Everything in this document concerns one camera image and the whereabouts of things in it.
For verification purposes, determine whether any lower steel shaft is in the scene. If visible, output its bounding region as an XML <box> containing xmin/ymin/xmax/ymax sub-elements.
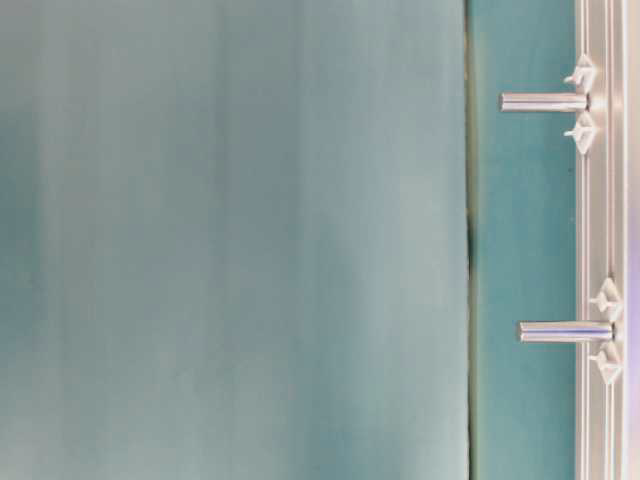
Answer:
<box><xmin>517</xmin><ymin>321</ymin><xmax>615</xmax><ymax>343</ymax></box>

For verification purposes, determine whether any steel shaft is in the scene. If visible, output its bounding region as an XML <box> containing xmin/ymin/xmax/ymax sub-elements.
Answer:
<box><xmin>498</xmin><ymin>92</ymin><xmax>589</xmax><ymax>113</ymax></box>
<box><xmin>517</xmin><ymin>321</ymin><xmax>615</xmax><ymax>343</ymax></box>

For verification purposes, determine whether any upper steel shaft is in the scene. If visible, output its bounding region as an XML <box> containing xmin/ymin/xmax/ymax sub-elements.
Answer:
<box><xmin>498</xmin><ymin>92</ymin><xmax>589</xmax><ymax>113</ymax></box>

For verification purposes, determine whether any white bracket below upper shaft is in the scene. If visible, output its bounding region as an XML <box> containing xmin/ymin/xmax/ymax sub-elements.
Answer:
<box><xmin>564</xmin><ymin>112</ymin><xmax>598</xmax><ymax>155</ymax></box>

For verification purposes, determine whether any white bracket below shaft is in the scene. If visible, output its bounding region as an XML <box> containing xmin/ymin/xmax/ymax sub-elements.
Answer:
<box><xmin>589</xmin><ymin>341</ymin><xmax>623</xmax><ymax>385</ymax></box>
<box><xmin>564</xmin><ymin>112</ymin><xmax>598</xmax><ymax>155</ymax></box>

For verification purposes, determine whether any aluminium extrusion rail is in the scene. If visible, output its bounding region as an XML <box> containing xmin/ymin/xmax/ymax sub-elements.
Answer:
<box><xmin>576</xmin><ymin>1</ymin><xmax>639</xmax><ymax>479</ymax></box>

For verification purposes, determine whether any white bracket above lower shaft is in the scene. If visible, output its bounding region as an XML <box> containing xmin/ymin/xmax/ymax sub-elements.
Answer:
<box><xmin>589</xmin><ymin>277</ymin><xmax>623</xmax><ymax>323</ymax></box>

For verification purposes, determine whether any white bracket above shaft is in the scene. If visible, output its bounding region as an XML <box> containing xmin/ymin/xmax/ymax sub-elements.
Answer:
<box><xmin>589</xmin><ymin>277</ymin><xmax>623</xmax><ymax>323</ymax></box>
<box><xmin>563</xmin><ymin>54</ymin><xmax>598</xmax><ymax>94</ymax></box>

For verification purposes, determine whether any white bracket above upper shaft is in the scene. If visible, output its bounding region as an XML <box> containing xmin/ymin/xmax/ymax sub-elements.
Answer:
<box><xmin>563</xmin><ymin>54</ymin><xmax>598</xmax><ymax>94</ymax></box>

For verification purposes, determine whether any white bracket below lower shaft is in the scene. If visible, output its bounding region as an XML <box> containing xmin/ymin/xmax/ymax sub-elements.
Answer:
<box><xmin>589</xmin><ymin>341</ymin><xmax>623</xmax><ymax>385</ymax></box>

